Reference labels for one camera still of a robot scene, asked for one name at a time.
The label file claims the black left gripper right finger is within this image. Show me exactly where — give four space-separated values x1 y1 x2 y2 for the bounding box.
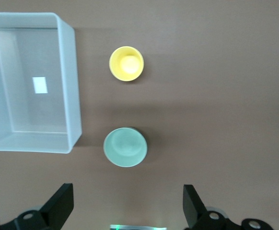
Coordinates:
182 184 272 230

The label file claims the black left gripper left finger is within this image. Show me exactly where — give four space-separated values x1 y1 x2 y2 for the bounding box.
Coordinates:
0 183 74 230

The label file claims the light green bowl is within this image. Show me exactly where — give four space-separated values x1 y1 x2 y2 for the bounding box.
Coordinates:
103 126 148 168

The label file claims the yellow cup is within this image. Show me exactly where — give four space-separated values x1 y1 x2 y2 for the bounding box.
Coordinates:
108 46 145 83

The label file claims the translucent plastic bin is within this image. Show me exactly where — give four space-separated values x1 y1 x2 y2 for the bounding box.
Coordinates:
0 12 83 154

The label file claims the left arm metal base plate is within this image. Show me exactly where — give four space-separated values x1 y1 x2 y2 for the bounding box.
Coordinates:
109 224 168 230

